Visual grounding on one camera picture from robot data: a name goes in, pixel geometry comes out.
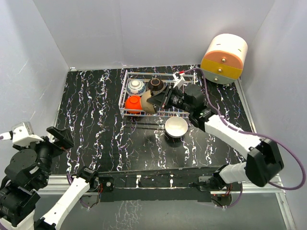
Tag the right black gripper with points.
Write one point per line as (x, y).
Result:
(161, 99)

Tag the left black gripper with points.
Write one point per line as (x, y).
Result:
(64, 139)

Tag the black glossy bowl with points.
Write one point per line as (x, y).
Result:
(146, 106)

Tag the brown bowl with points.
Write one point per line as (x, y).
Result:
(155, 86)

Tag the orange bowl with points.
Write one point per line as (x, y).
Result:
(133, 103)

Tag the blue floral white bowl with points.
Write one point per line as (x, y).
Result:
(136, 88)

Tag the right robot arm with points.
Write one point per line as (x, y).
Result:
(262, 157)

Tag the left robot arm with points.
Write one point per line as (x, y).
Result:
(29, 171)

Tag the pastel round drawer cabinet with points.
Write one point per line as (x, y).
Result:
(224, 59)

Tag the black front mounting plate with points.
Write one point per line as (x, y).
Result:
(163, 187)

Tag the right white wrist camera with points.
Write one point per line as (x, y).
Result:
(179, 79)

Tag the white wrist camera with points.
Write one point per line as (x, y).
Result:
(179, 79)
(21, 134)

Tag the white wire dish rack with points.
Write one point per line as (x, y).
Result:
(145, 77)

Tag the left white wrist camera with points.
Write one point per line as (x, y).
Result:
(21, 134)

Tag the aluminium frame rail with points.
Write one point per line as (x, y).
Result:
(58, 184)

